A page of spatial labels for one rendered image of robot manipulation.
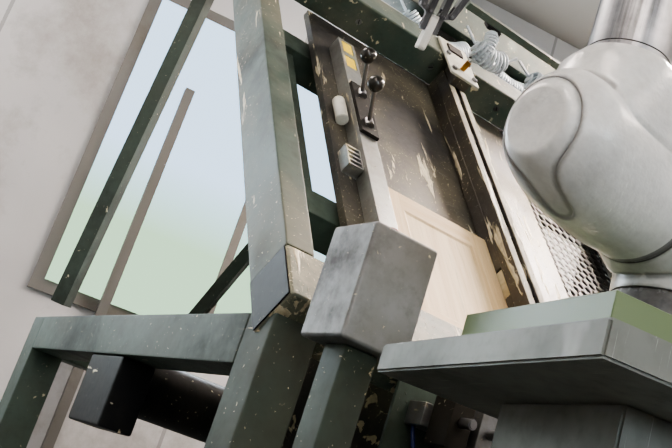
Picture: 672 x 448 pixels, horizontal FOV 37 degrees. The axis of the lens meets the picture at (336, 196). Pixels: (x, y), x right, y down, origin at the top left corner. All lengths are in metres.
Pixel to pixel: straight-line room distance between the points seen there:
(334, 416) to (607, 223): 0.52
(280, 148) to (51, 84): 2.45
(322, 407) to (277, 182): 0.51
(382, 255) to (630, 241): 0.42
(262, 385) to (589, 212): 0.68
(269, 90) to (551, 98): 1.03
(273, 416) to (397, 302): 0.29
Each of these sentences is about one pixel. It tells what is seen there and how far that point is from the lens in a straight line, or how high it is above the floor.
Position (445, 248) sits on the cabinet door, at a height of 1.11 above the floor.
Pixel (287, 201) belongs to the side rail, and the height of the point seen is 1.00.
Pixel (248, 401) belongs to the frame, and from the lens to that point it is 1.60.
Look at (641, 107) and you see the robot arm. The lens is 1.14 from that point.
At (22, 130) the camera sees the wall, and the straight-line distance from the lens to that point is 4.19.
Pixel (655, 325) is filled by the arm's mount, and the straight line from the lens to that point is 1.12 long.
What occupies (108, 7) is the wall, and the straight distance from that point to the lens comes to 4.40.
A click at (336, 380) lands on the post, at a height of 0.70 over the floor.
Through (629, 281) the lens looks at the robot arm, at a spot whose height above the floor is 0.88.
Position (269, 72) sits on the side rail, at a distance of 2.12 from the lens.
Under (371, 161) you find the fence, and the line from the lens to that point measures 2.14.
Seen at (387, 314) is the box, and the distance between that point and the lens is 1.46.
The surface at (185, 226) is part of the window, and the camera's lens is 4.19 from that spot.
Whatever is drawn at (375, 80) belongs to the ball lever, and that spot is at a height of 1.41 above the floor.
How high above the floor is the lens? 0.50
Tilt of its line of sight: 18 degrees up
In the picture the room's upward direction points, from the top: 19 degrees clockwise
